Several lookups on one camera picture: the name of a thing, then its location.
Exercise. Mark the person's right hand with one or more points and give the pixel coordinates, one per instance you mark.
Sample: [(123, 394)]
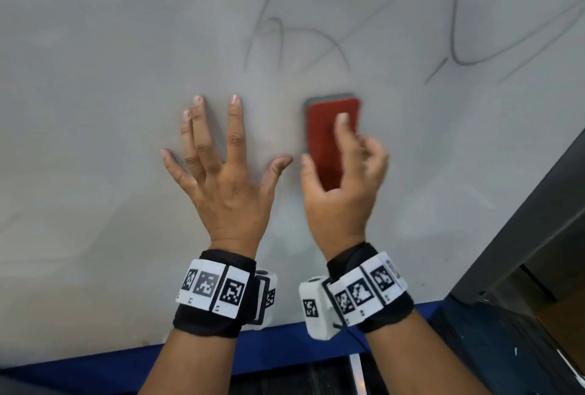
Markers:
[(340, 212)]

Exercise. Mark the white metal bar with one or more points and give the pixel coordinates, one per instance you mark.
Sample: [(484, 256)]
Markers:
[(357, 374)]

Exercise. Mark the person's left little finger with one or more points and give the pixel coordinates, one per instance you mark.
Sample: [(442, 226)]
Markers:
[(176, 170)]

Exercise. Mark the person's left forearm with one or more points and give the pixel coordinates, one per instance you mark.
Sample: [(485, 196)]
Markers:
[(192, 367)]

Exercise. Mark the person's left thumb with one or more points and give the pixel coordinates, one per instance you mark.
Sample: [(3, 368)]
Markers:
[(275, 170)]

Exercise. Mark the person's left middle finger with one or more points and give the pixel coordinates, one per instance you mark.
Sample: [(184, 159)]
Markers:
[(204, 134)]

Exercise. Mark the person's left hand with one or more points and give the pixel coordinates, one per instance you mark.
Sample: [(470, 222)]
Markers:
[(228, 198)]

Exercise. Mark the red whiteboard eraser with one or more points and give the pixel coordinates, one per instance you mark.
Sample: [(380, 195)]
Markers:
[(325, 139)]

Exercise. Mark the black wristband with marker tags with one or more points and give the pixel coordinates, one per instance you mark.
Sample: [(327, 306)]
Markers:
[(365, 292), (215, 289)]

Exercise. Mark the whiteboard with blue frame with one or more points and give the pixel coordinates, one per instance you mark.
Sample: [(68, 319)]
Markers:
[(114, 111)]

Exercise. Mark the person's right forearm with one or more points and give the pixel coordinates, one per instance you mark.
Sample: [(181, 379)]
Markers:
[(416, 358)]

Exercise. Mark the dark grey cabinet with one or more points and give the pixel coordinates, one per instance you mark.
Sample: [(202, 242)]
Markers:
[(525, 235)]

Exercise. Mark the person's right thumb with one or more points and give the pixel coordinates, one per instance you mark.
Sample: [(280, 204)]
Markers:
[(310, 176)]

